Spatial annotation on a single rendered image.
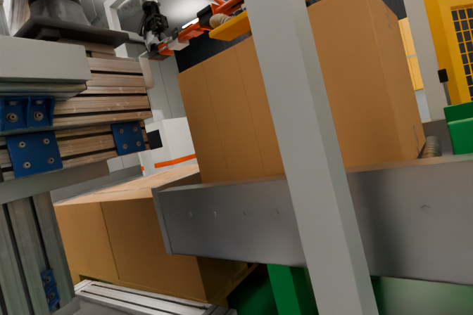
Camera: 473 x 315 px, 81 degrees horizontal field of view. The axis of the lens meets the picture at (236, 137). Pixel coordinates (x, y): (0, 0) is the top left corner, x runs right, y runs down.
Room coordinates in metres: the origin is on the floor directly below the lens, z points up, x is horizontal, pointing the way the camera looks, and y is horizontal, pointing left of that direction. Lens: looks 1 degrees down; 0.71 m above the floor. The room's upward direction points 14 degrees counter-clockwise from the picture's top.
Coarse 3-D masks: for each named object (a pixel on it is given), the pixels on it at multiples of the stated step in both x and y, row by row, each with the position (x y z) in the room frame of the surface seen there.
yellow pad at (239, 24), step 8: (240, 16) 0.81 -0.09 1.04; (224, 24) 0.85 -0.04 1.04; (232, 24) 0.83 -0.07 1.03; (240, 24) 0.84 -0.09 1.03; (248, 24) 0.85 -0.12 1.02; (216, 32) 0.87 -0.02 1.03; (224, 32) 0.87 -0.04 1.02; (232, 32) 0.89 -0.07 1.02; (240, 32) 0.90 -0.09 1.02; (224, 40) 0.94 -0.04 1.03
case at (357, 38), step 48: (336, 0) 0.59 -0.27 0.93; (240, 48) 0.76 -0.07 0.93; (336, 48) 0.60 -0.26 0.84; (384, 48) 0.60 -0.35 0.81; (192, 96) 0.90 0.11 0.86; (240, 96) 0.78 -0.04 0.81; (336, 96) 0.62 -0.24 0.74; (384, 96) 0.56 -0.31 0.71; (240, 144) 0.81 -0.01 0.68; (384, 144) 0.57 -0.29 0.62
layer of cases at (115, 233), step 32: (96, 192) 1.90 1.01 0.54; (128, 192) 1.45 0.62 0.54; (64, 224) 1.65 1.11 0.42; (96, 224) 1.41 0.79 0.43; (128, 224) 1.23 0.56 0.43; (96, 256) 1.46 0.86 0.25; (128, 256) 1.27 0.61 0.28; (160, 256) 1.12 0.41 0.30; (192, 256) 1.01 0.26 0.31; (160, 288) 1.16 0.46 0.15; (192, 288) 1.04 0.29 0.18
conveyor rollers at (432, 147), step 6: (426, 138) 0.93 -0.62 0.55; (432, 138) 0.89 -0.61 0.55; (438, 138) 0.92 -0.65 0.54; (426, 144) 0.82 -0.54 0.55; (432, 144) 0.79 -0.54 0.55; (438, 144) 0.82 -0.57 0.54; (426, 150) 0.73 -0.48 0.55; (432, 150) 0.72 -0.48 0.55; (438, 150) 0.74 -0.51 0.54; (420, 156) 0.71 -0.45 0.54; (426, 156) 0.67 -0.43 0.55; (432, 156) 0.66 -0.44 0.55; (438, 156) 0.68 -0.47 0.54
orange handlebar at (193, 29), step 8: (232, 0) 0.95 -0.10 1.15; (240, 0) 0.94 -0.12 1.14; (216, 8) 1.00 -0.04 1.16; (224, 8) 0.98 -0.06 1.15; (232, 8) 1.01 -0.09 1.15; (192, 24) 1.09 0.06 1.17; (184, 32) 1.12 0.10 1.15; (192, 32) 1.11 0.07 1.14; (200, 32) 1.12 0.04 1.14; (160, 48) 1.22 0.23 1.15
